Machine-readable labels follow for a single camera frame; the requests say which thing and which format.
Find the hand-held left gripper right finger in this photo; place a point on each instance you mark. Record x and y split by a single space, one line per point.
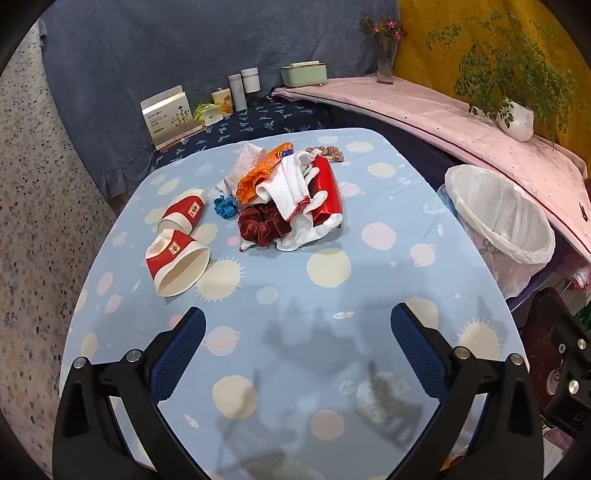
415 353

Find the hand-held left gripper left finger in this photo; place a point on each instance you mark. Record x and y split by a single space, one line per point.
178 357

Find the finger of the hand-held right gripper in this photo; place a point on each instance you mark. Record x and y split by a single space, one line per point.
570 337

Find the red and white paper cup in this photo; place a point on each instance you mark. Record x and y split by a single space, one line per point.
184 210
173 251

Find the white lined trash bin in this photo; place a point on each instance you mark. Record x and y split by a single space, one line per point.
498 217

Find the dark red velvet scrunchie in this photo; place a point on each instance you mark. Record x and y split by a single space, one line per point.
258 224

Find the red shiny packet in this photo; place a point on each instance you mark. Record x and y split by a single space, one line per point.
328 189

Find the white knit glove red hem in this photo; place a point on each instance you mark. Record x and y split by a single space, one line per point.
286 187

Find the light blue planet-print tablecloth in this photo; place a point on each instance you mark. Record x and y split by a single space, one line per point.
286 323

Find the blue scrunchie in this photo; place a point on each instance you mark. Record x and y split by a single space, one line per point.
225 206

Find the orange plastic bag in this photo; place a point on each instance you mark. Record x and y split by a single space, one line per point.
258 177

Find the white paper towel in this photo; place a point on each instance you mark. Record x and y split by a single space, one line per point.
244 161

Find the pink dotted scrunchie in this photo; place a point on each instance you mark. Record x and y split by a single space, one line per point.
330 153

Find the green plant in white pot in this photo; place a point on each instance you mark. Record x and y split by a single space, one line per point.
517 120

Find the white and gold card box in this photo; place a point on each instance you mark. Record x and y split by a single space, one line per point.
168 117

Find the pink covered shelf board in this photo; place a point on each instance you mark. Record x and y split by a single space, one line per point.
438 110

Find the small green package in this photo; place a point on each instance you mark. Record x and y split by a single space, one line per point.
207 113

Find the navy leaf-print cloth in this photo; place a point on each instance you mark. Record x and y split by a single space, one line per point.
268 117

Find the yellow flower-print tin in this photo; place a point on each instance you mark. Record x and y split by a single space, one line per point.
222 102

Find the tall white bottle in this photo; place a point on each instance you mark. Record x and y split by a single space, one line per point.
237 92

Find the white canister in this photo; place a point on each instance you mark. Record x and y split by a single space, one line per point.
250 81

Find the vase with pink flowers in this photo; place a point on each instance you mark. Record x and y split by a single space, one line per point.
385 60

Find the yellow backdrop cloth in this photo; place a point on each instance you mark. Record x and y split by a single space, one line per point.
425 55

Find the pale green box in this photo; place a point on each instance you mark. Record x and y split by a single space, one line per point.
304 74

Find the blue backdrop cloth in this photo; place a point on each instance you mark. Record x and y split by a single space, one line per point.
138 60

